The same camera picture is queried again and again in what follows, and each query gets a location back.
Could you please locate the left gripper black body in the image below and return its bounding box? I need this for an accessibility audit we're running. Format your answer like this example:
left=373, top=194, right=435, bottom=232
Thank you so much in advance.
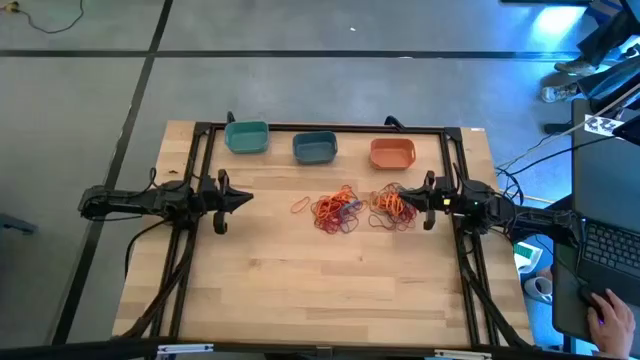
left=198, top=168, right=237, bottom=235

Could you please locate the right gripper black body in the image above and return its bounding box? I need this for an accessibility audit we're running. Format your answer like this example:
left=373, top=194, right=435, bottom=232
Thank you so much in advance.
left=418, top=169, right=465, bottom=232

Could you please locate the orange plastic basket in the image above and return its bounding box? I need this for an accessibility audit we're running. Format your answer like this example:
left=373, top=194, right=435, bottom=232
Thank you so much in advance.
left=369, top=137, right=417, bottom=171

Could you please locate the teal plastic basket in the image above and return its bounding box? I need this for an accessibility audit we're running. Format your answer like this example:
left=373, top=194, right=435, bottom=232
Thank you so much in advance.
left=223, top=120, right=271, bottom=155

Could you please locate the blue-grey plastic basket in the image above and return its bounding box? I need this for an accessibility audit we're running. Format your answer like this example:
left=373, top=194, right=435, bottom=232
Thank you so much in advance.
left=292, top=130, right=339, bottom=166

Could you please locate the green white striped box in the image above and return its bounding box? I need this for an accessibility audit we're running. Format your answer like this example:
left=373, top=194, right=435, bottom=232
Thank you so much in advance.
left=513, top=241, right=544, bottom=274

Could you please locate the white rod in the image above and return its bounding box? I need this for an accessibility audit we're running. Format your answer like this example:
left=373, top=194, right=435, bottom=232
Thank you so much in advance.
left=494, top=82, right=640, bottom=171

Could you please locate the person's white shoe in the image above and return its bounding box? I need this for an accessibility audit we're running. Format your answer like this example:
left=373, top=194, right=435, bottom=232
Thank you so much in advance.
left=523, top=267, right=554, bottom=305

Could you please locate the grey side desk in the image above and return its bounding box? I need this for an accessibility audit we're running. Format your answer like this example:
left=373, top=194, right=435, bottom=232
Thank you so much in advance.
left=552, top=214, right=640, bottom=359

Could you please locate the white marker tag sheet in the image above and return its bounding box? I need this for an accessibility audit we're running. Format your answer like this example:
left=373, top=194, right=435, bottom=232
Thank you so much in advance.
left=583, top=113, right=625, bottom=138

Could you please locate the black computer mouse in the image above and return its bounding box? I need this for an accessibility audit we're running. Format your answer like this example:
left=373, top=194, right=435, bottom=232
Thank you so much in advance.
left=579, top=285, right=614, bottom=314

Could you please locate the grey metal foot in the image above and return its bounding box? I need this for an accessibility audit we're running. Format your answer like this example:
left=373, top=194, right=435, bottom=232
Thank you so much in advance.
left=0, top=212, right=39, bottom=236

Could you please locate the person's hand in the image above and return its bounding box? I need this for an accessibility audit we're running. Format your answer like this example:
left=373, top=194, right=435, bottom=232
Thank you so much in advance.
left=587, top=288, right=637, bottom=359

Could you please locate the person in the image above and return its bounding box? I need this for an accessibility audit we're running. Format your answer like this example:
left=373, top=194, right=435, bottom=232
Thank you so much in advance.
left=539, top=9, right=640, bottom=104

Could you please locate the black cable bundle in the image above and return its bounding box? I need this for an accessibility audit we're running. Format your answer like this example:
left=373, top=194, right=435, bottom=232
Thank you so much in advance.
left=494, top=134, right=616, bottom=206

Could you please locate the black aluminium table frame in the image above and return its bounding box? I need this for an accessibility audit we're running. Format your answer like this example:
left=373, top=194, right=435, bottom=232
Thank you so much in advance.
left=112, top=119, right=536, bottom=360

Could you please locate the silver bracket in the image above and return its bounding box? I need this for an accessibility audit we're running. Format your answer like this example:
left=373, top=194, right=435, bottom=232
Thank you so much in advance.
left=157, top=343, right=215, bottom=357
left=433, top=349, right=494, bottom=360

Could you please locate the black floor cable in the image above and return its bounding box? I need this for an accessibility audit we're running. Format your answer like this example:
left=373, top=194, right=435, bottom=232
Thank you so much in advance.
left=0, top=0, right=86, bottom=35

